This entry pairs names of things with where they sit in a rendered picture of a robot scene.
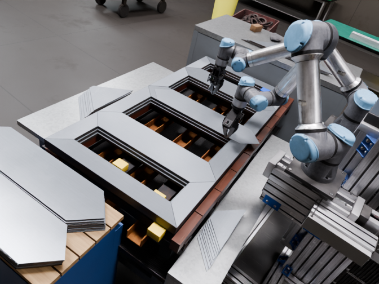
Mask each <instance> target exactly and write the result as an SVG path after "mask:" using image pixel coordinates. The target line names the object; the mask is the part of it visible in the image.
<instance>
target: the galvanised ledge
mask: <svg viewBox="0 0 379 284"><path fill-rule="evenodd" d="M279 150H282V151H283V152H285V153H286V155H288V156H289V157H291V158H293V155H292V153H291V151H290V147H289V143H288V142H286V141H284V140H282V139H280V138H278V137H276V136H274V135H271V136H270V138H269V139H268V140H267V141H266V143H265V144H264V146H263V147H262V148H261V149H260V151H259V152H258V153H257V155H256V156H255V157H254V159H253V160H252V161H251V163H250V164H249V166H248V167H247V168H246V169H245V171H244V172H243V173H242V174H241V176H240V177H239V178H238V180H237V181H236V183H235V184H234V185H233V187H232V188H231V189H230V191H229V192H228V193H227V194H226V196H225V197H224V199H223V200H222V201H221V202H220V204H219V205H218V206H217V208H216V209H215V210H214V212H216V211H226V210H246V212H245V213H244V215H243V216H242V218H241V219H240V221H239V222H238V224H237V226H236V228H235V229H234V231H233V232H232V234H231V235H230V237H229V239H228V240H227V242H226V243H225V245H224V246H223V248H222V250H221V251H220V253H219V255H218V256H217V258H216V260H215V261H214V263H213V265H212V266H211V267H210V268H209V269H208V271H206V269H205V265H204V261H203V258H202V254H201V250H200V246H199V242H198V239H197V236H198V235H199V234H200V233H201V231H202V228H203V227H204V225H205V224H206V222H207V221H208V220H209V218H210V217H211V216H212V214H213V213H214V212H213V213H212V214H211V216H210V217H209V218H208V220H207V221H206V222H205V224H204V225H203V226H202V228H201V229H200V230H199V231H198V233H197V234H196V235H195V237H194V238H193V240H192V241H191V242H190V243H189V245H188V246H187V247H186V249H185V250H184V251H183V253H182V254H181V256H180V257H179V258H178V260H177V261H176V262H175V263H174V265H173V266H172V267H171V268H170V270H169V271H168V273H167V277H168V278H170V279H171V280H172V281H174V282H175V283H176V284H221V283H222V282H223V280H224V278H225V276H226V274H227V273H228V271H229V269H230V267H231V265H232V264H233V262H234V261H235V259H236V257H237V255H238V253H239V252H240V250H241V248H242V246H243V244H244V243H245V241H246V239H247V237H248V235H249V234H250V232H251V231H252V229H253V227H254V225H255V223H256V222H257V220H258V218H259V216H260V214H261V213H262V211H263V209H264V207H265V206H266V203H264V202H263V201H262V200H261V199H259V198H260V196H261V194H262V189H263V187H264V185H265V183H266V181H267V180H268V178H266V177H265V176H263V175H262V174H263V172H264V170H265V168H266V166H267V164H268V162H269V161H270V159H271V158H272V157H273V156H274V155H275V154H276V153H277V152H278V151H279Z"/></svg>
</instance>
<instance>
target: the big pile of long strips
mask: <svg viewBox="0 0 379 284"><path fill-rule="evenodd" d="M103 230H105V198H104V191H103V190H101V189H100V188H98V187H97V186H96V185H94V184H93V183H91V182H90V181H88V180H87V179H85V178H84V177H83V176H81V175H80V174H78V173H77V172H75V171H74V170H72V169H71V168H70V167H68V166H67V165H65V164H64V163H62V162H61V161H59V160H58V159H56V158H55V157H54V156H52V155H51V154H49V153H48V152H46V151H45V150H43V149H42V148H40V147H39V146H37V145H36V144H35V143H33V142H32V141H30V140H29V139H27V138H26V137H25V136H23V135H22V134H20V133H18V132H17V131H16V130H14V129H13V128H11V127H0V256H1V257H2V258H3V259H4V260H5V261H7V262H8V263H9V265H11V266H12V267H13V268H14V269H23V268H35V267H47V266H54V265H62V263H63V262H64V260H65V247H66V239H67V233H76V232H93V231H103Z"/></svg>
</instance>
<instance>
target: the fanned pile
mask: <svg viewBox="0 0 379 284"><path fill-rule="evenodd" d="M245 212H246V210H226V211H216V212H214V213H213V214H212V216H211V217H210V218H209V220H208V221H207V222H206V224H205V225H204V227H203V228H202V231H201V233H200V234H199V235H198V236H197V239H198V242H199V246H200V250H201V254H202V258H203V261H204V265H205V269H206V271H208V269H209V268H210V267H211V266H212V265H213V263H214V261H215V260H216V258H217V256H218V255H219V253H220V251H221V250H222V248H223V246H224V245H225V243H226V242H227V240H228V239H229V237H230V235H231V234H232V232H233V231H234V229H235V228H236V226H237V224H238V222H239V221H240V219H241V218H242V216H243V215H244V213H245Z"/></svg>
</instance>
